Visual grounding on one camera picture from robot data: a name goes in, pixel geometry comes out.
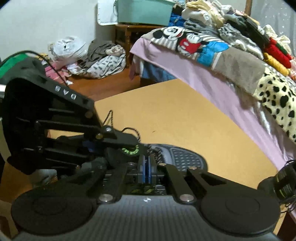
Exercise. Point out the cartoon patchwork blanket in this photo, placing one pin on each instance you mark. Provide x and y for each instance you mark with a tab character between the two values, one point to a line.
243	69

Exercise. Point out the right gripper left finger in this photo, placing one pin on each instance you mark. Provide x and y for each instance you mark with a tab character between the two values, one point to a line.
116	181

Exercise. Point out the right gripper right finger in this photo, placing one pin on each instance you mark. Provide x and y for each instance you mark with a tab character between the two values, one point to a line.
165	179

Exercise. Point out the black speckled shoelace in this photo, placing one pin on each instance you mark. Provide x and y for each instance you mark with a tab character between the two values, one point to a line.
155	151

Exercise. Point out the pink box on floor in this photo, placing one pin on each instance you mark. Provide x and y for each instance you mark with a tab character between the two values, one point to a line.
61	76

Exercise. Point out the purple bed sheet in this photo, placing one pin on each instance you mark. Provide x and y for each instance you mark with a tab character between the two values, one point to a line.
243	109

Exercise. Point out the teal storage bin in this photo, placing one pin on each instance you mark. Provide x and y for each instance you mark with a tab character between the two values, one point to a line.
145	12

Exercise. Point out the white plastic bag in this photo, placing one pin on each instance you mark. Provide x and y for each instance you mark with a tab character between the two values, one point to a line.
69	49

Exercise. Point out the folded yellow garment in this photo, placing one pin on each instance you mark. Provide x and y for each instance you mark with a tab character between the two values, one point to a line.
270	60

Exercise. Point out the folded red clothes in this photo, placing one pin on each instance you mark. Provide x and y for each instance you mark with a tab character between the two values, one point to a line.
277	51

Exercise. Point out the laundry pile on floor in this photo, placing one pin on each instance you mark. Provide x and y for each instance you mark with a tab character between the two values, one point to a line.
102	59

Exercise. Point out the wooden side table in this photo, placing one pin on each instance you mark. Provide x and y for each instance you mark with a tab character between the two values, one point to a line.
127	34

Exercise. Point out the white tray lid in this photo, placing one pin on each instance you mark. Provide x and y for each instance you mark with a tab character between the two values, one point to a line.
107	12

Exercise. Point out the folded grey striped clothes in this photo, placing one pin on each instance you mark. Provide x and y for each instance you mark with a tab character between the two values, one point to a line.
235	39

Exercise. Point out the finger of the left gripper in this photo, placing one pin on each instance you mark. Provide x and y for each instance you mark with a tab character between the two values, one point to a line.
108	137

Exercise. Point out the black sneaker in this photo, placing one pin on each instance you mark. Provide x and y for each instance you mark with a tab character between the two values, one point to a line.
282	186
182	158

